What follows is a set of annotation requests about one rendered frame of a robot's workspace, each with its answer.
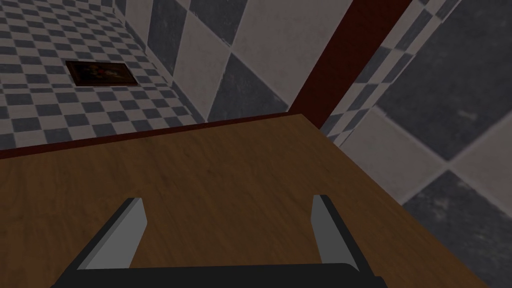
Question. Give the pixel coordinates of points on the brown wooden table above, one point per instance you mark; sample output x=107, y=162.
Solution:
x=224, y=176

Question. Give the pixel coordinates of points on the dark framed wall picture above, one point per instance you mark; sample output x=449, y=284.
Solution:
x=102, y=74

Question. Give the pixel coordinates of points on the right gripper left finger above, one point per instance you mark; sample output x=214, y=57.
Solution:
x=116, y=240

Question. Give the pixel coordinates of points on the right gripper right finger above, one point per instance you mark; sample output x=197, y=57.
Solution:
x=334, y=236

